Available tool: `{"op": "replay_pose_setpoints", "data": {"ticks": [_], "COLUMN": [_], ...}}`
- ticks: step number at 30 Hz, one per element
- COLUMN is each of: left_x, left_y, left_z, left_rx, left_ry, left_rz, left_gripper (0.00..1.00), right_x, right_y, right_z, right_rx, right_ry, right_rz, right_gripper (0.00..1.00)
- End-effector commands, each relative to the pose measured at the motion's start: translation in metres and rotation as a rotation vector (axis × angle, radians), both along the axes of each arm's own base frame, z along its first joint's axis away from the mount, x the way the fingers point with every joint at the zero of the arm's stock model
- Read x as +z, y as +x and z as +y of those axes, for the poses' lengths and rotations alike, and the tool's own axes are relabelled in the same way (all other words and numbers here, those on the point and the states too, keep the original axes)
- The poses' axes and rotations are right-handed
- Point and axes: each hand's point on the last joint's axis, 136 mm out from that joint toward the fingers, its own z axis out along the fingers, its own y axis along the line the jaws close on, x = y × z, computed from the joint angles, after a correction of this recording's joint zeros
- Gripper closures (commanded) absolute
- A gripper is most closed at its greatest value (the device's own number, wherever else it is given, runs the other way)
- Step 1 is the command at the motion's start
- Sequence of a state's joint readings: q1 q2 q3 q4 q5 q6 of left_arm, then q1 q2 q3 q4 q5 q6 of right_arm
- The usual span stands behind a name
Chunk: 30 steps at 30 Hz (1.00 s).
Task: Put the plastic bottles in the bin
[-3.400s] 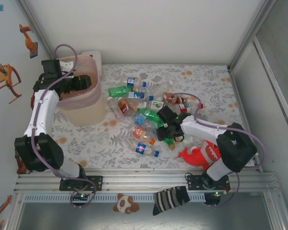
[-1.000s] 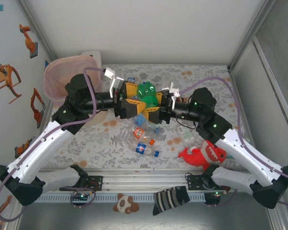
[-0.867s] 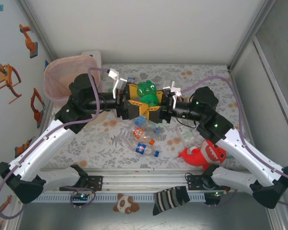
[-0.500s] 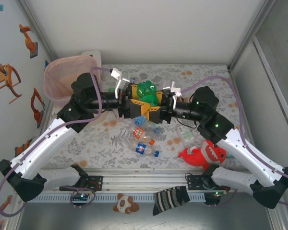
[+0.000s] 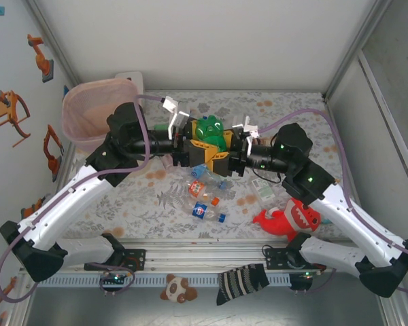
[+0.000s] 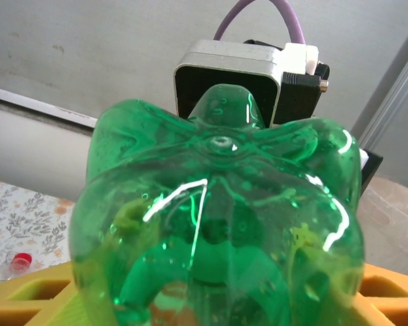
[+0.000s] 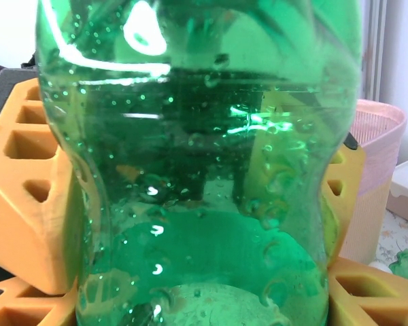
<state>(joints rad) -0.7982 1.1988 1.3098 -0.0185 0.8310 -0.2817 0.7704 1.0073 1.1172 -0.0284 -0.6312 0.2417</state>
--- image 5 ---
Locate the light blue label bottle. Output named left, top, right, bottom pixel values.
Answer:
left=189, top=163, right=208, bottom=180

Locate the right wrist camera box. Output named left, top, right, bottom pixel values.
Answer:
left=231, top=115, right=261, bottom=143

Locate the white tissue box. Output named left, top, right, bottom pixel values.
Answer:
left=114, top=70, right=144, bottom=94

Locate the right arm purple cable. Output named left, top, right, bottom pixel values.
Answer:
left=257, top=108, right=408, bottom=295

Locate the clear bottle green white label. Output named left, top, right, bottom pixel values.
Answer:
left=250, top=178, right=275, bottom=204

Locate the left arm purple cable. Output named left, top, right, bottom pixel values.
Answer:
left=0, top=94, right=166, bottom=304

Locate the black striped sock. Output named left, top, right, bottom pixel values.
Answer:
left=216, top=263, right=270, bottom=306

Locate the orange label bottle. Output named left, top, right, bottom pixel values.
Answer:
left=186, top=179, right=220, bottom=207

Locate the orange claw machine wall sticker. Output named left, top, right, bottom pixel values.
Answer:
left=0, top=90, right=32, bottom=148

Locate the red shark plush toy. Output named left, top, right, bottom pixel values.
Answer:
left=252, top=198, right=322, bottom=242

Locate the pink mesh bin liner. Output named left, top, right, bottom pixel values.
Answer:
left=61, top=77, right=140, bottom=153

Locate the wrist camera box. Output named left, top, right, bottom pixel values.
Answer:
left=161, top=96, right=193, bottom=140
left=231, top=115, right=261, bottom=143

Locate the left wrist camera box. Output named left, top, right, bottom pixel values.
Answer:
left=161, top=96, right=193, bottom=140

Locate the grey floral table cloth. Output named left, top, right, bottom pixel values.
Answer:
left=56, top=90, right=356, bottom=240

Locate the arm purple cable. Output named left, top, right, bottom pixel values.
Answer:
left=0, top=94, right=166, bottom=304
left=257, top=108, right=408, bottom=295

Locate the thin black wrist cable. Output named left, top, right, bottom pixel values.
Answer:
left=258, top=164, right=283, bottom=186

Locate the white slotted cable duct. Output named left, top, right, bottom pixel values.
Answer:
left=32, top=273, right=293, bottom=289

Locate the green bottle orange cap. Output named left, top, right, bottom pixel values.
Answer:
left=194, top=114, right=225, bottom=152

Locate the brown white panda plush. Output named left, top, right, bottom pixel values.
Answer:
left=160, top=274, right=198, bottom=303

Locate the aluminium mounting rail beam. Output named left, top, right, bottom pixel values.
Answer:
left=18, top=238, right=397, bottom=274

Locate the aluminium frame post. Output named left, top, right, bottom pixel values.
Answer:
left=26, top=0, right=81, bottom=91
left=322, top=0, right=394, bottom=103

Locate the cola logo label bottle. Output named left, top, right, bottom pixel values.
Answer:
left=191, top=201, right=227, bottom=224

